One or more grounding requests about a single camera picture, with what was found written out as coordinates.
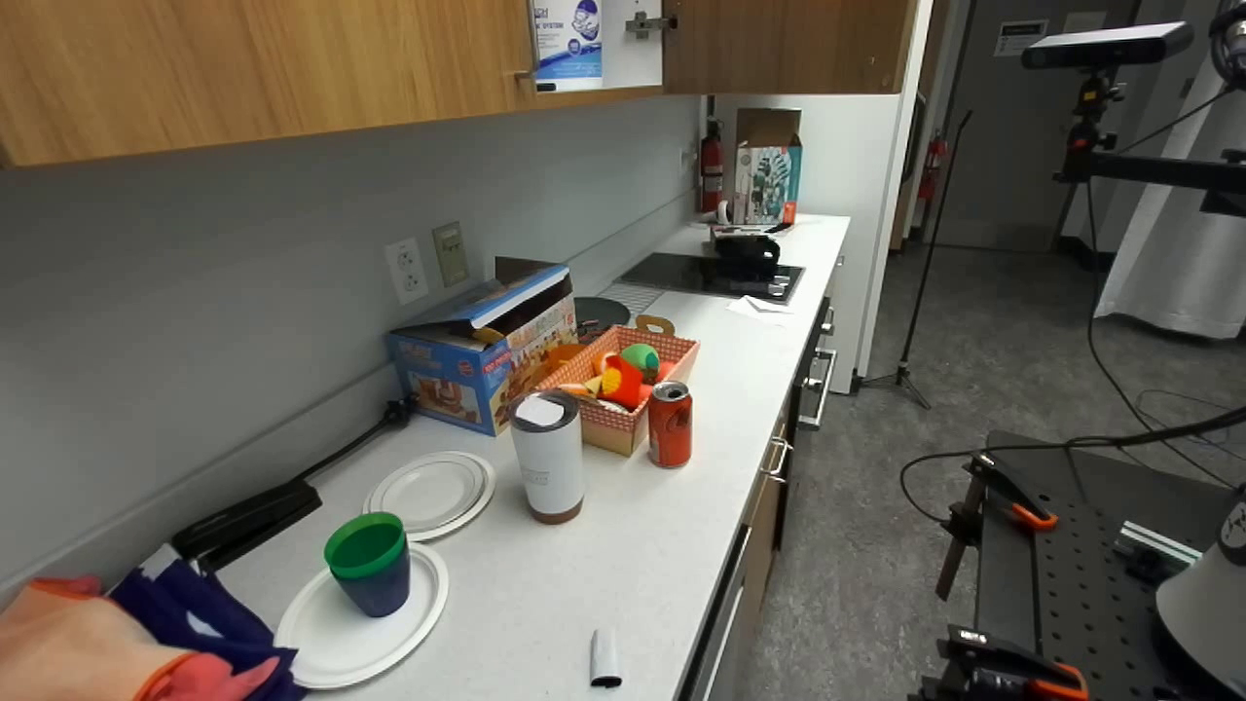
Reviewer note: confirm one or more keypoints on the wooden cabinet door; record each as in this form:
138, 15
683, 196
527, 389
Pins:
95, 80
787, 44

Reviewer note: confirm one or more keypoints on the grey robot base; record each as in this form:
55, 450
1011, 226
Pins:
1200, 606

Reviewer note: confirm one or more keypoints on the wooden lower cabinet front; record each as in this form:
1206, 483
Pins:
740, 588

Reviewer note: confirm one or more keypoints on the green toy ball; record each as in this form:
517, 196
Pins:
643, 361

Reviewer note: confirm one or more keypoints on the orange patterned toy box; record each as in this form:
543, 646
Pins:
578, 380

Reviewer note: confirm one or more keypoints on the red orange toy fruit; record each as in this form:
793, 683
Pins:
621, 383

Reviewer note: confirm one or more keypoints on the dark grey round plate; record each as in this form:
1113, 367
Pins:
599, 311

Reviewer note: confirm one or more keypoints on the orange soda can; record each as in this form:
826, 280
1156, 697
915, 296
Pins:
670, 426

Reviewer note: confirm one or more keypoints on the black induction cooktop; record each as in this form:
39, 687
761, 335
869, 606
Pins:
717, 274

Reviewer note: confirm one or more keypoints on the white cylindrical tumbler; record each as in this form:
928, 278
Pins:
546, 440

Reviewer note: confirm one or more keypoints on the black pot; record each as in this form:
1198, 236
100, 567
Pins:
749, 252

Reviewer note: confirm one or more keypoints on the blue cardboard toy box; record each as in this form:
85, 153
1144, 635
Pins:
479, 352

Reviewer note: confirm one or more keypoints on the red fire extinguisher bottle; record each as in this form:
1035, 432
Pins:
712, 161

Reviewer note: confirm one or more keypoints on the rear white plate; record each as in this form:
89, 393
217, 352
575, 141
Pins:
438, 497

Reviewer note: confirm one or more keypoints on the white plate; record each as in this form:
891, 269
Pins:
335, 646
438, 497

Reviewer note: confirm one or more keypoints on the colourful box at back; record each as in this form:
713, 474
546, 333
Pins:
770, 165

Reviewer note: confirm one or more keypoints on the small white cylinder on counter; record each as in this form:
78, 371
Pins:
604, 662

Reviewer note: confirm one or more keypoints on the white wipes container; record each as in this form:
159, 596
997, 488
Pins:
565, 44

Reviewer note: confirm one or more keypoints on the green cup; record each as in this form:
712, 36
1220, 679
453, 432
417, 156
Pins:
368, 548

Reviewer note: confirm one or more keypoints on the dark blue cup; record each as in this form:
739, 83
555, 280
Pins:
374, 584

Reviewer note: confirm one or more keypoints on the left orange black clamp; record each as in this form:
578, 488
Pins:
991, 497

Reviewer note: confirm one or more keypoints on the orange black clamp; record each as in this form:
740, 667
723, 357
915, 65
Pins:
991, 667
991, 497

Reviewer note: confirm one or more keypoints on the front white plate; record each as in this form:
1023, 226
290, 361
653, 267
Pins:
335, 646

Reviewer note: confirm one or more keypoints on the black stapler-like object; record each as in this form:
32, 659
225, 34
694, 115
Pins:
221, 539

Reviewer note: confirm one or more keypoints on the right orange black clamp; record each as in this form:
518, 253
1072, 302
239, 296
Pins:
991, 667

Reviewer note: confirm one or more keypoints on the black perforated breadboard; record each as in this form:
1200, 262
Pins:
1084, 593

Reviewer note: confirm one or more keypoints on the beige wall switch plate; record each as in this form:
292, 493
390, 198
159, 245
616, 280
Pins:
449, 253

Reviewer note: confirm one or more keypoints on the white wall outlet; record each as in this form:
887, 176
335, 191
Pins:
408, 269

